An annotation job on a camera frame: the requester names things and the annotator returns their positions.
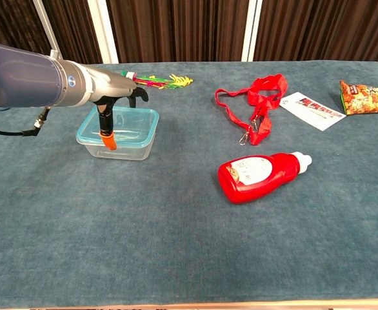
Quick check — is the red ketchup bottle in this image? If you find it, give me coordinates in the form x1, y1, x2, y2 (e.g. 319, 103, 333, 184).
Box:
217, 151, 313, 205

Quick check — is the teal table cloth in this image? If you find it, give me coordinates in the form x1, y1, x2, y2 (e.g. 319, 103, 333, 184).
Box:
0, 61, 378, 307

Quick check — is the red lanyard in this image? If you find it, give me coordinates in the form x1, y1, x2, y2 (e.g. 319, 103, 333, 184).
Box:
214, 73, 289, 147

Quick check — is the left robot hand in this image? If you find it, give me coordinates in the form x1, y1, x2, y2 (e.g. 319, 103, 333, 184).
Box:
85, 64, 150, 152

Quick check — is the black left hand cable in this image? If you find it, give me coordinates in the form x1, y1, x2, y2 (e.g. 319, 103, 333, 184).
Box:
0, 106, 52, 138

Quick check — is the green orange snack bag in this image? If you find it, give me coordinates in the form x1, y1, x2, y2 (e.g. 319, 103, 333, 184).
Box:
339, 79, 378, 116

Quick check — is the white card red print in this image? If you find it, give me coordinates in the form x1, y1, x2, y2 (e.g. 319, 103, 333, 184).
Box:
279, 91, 347, 132

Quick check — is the colourful feather shuttlecock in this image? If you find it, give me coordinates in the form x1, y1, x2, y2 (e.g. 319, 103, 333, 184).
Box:
120, 70, 194, 90

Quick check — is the teal plastic lid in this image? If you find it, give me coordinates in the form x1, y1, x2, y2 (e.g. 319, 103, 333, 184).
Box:
75, 105, 160, 149

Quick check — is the clear plastic container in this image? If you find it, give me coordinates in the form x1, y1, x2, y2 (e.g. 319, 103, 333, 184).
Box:
77, 129, 157, 161

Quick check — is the white frame post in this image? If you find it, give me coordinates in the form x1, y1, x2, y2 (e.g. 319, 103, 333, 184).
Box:
87, 0, 120, 65
32, 0, 66, 62
241, 0, 263, 63

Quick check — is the dark brown curtain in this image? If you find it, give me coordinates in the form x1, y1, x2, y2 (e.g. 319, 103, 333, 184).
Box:
0, 0, 378, 67

